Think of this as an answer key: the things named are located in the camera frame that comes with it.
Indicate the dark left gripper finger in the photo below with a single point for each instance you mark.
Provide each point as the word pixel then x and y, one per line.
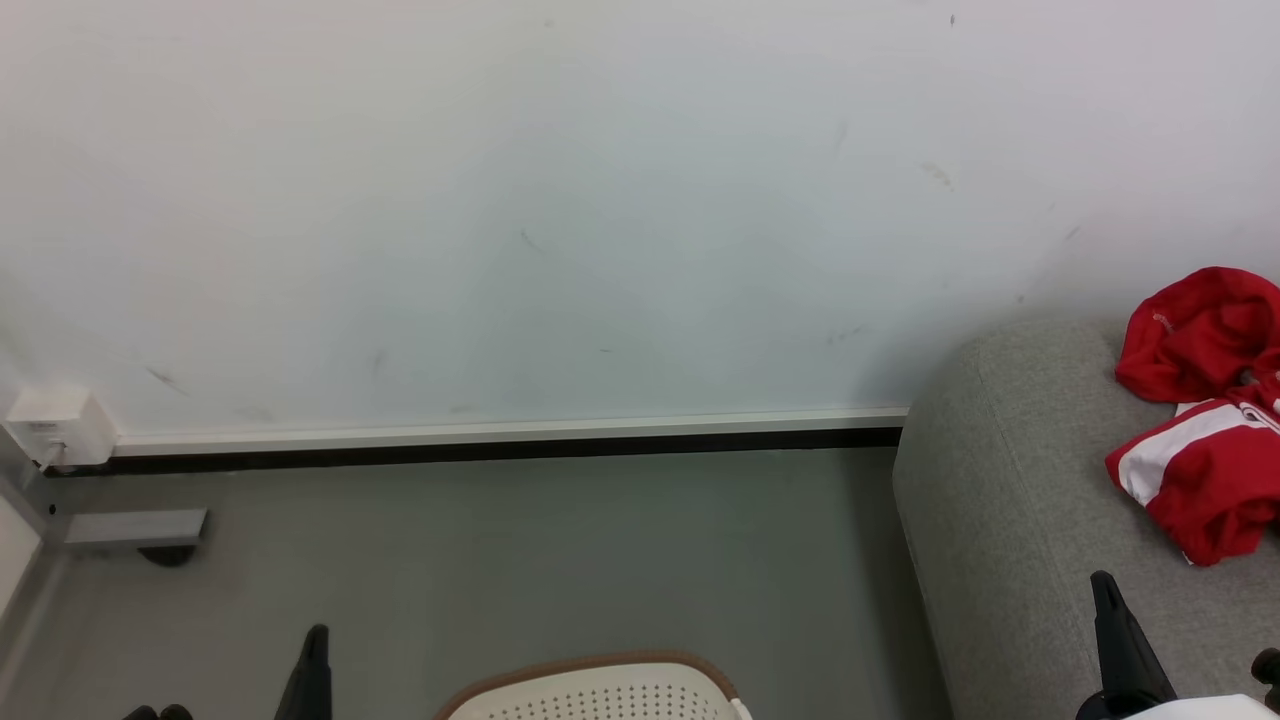
pixel 310 675

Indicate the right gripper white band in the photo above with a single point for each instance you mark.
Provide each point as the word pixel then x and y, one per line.
pixel 1200 708

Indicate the red and white garment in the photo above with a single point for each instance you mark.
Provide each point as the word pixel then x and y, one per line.
pixel 1210 470

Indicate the white perforated basket brown rim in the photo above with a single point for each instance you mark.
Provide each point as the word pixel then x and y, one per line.
pixel 600 695

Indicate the grey fabric sofa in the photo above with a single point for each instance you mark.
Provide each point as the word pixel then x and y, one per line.
pixel 1010 500

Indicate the black caster wheel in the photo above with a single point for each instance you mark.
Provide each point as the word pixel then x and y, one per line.
pixel 168 555

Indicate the grey metal foot bar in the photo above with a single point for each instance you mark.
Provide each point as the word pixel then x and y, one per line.
pixel 135 527

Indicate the white and black baseboard strip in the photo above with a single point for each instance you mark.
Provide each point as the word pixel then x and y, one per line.
pixel 600 440

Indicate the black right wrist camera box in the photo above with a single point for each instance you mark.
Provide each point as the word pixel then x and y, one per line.
pixel 1268 668

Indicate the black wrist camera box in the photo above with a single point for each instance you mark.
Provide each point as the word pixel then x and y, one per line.
pixel 158 713
pixel 1268 668

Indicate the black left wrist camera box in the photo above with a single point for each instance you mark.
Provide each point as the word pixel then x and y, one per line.
pixel 158 713

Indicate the grey metal frame upright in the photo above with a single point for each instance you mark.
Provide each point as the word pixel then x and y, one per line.
pixel 22 520

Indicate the white wall power adapter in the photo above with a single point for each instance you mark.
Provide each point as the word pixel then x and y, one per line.
pixel 60 425

